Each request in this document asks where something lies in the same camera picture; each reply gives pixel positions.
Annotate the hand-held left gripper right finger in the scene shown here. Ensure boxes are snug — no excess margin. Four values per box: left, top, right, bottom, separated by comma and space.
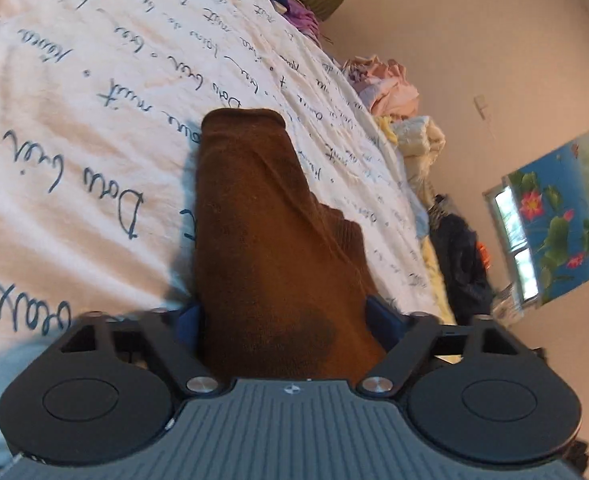
357, 295, 544, 402

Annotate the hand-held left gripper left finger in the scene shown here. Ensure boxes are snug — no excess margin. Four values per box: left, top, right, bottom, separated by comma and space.
58, 302, 226, 399

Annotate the brown garment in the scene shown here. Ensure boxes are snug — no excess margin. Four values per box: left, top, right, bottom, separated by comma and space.
193, 107, 391, 382

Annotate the dark clothes pile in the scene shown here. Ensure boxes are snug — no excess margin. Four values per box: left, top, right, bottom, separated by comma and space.
429, 194, 494, 322

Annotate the side window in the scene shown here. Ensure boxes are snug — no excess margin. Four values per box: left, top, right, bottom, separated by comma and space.
483, 184, 544, 307

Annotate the pale yellow cloth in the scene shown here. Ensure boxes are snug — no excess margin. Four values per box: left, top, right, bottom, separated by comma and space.
379, 115, 448, 207

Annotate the blue floral curtain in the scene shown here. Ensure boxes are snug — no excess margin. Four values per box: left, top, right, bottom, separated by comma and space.
503, 115, 589, 307

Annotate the white script-printed bed sheet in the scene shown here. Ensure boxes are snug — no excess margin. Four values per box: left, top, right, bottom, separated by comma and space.
0, 0, 459, 467

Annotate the purple cloth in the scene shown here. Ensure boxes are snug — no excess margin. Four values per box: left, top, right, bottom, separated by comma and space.
280, 0, 324, 37

